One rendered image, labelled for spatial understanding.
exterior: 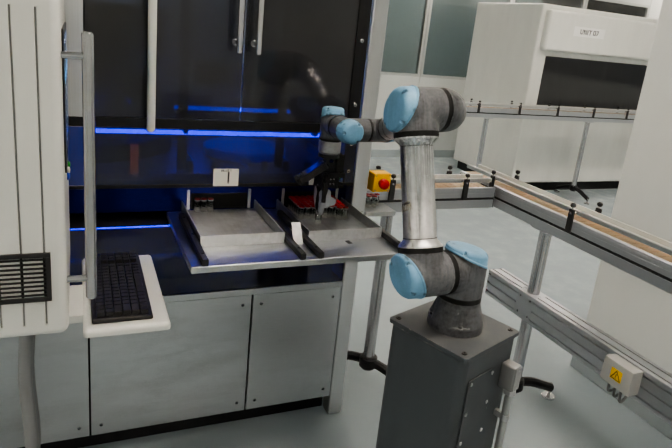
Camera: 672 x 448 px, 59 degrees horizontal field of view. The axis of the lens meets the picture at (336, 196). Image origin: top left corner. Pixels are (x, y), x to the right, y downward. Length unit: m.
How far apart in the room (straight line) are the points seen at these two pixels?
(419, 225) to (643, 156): 1.65
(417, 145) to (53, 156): 0.83
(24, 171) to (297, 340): 1.32
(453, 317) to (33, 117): 1.10
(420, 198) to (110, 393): 1.32
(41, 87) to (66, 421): 1.32
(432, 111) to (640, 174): 1.62
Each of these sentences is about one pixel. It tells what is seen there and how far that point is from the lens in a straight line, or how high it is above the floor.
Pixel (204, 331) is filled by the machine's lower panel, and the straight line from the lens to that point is 2.23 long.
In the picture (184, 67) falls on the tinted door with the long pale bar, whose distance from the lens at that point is 1.94.
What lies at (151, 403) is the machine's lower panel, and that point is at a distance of 2.35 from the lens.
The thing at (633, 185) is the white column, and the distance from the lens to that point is 3.00.
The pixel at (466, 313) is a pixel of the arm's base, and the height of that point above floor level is 0.86.
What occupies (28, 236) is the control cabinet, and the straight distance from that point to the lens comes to 1.44.
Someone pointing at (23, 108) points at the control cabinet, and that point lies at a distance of 1.37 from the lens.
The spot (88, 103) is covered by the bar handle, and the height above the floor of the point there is 1.33.
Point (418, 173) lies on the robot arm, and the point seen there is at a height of 1.21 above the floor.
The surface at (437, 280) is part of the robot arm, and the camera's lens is 1.52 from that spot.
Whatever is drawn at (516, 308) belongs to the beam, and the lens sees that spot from 2.70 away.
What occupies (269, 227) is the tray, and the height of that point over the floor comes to 0.88.
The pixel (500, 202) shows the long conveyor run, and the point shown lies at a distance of 2.69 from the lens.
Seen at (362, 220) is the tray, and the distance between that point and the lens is 2.11.
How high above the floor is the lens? 1.55
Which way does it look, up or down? 16 degrees down
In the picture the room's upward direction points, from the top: 6 degrees clockwise
